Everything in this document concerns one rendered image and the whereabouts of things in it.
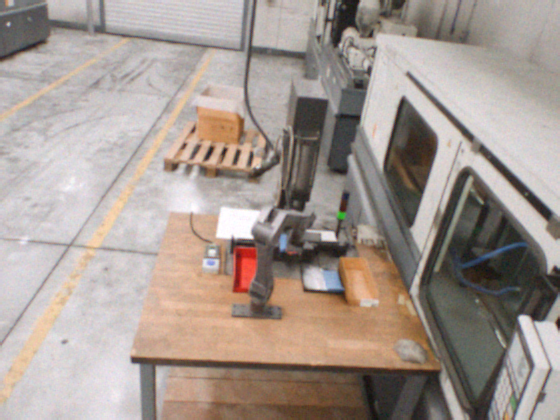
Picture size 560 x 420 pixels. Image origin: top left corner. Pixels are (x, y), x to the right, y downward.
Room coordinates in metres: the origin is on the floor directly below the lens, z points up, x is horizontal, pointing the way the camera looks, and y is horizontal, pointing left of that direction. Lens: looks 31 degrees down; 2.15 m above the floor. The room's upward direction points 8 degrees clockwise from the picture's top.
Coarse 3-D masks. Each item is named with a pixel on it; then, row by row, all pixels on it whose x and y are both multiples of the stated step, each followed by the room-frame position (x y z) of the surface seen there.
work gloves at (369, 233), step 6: (360, 228) 2.13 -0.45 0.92; (366, 228) 2.13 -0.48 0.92; (372, 228) 2.15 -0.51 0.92; (360, 234) 2.07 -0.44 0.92; (366, 234) 2.07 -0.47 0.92; (372, 234) 2.07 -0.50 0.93; (378, 234) 2.10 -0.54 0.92; (360, 240) 2.01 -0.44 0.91; (366, 240) 2.02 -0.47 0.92; (378, 240) 2.04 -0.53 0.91; (384, 240) 2.05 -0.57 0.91; (378, 246) 1.99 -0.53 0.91
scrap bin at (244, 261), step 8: (240, 248) 1.73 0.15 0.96; (248, 248) 1.73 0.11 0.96; (240, 256) 1.73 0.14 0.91; (248, 256) 1.73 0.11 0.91; (240, 264) 1.68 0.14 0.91; (248, 264) 1.68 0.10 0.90; (240, 272) 1.62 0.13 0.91; (248, 272) 1.63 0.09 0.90; (232, 280) 1.55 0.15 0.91; (240, 280) 1.56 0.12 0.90; (248, 280) 1.57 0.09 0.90; (232, 288) 1.48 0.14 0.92; (240, 288) 1.48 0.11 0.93; (248, 288) 1.49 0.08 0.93
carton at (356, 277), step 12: (348, 264) 1.76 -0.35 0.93; (360, 264) 1.76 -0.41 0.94; (348, 276) 1.70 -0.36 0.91; (360, 276) 1.72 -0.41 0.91; (372, 276) 1.64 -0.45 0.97; (348, 288) 1.55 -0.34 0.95; (360, 288) 1.63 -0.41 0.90; (372, 288) 1.59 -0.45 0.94; (348, 300) 1.51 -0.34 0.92; (360, 300) 1.51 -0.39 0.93; (372, 300) 1.52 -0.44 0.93
